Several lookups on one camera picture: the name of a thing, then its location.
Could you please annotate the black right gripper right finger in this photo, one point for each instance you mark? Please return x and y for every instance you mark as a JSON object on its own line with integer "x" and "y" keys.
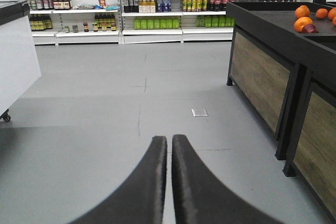
{"x": 200, "y": 197}

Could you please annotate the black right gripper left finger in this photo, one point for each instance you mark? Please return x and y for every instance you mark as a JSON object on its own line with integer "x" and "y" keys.
{"x": 140, "y": 198}

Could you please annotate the silver floor socket plate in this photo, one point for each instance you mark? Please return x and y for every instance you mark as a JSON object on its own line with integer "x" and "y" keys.
{"x": 199, "y": 112}

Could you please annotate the black wooden produce stand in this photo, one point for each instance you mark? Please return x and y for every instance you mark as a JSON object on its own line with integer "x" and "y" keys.
{"x": 288, "y": 77}

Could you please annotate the white chest freezer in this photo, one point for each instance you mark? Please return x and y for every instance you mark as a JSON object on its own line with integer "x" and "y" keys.
{"x": 19, "y": 63}

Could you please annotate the orange fruit front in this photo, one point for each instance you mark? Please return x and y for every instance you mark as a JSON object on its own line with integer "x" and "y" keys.
{"x": 301, "y": 22}

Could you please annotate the orange fruit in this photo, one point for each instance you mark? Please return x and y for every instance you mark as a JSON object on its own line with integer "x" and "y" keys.
{"x": 302, "y": 11}
{"x": 322, "y": 13}
{"x": 301, "y": 22}

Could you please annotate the red onion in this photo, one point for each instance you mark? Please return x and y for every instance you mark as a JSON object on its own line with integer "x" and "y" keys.
{"x": 309, "y": 29}

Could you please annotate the white store shelving unit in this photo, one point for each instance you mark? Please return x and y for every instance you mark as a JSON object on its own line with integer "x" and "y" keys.
{"x": 58, "y": 22}

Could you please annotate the orange fruit upper left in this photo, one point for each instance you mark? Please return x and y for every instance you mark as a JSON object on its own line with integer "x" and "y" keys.
{"x": 302, "y": 11}

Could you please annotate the orange fruit middle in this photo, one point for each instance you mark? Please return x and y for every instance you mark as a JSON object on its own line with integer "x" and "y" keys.
{"x": 322, "y": 13}

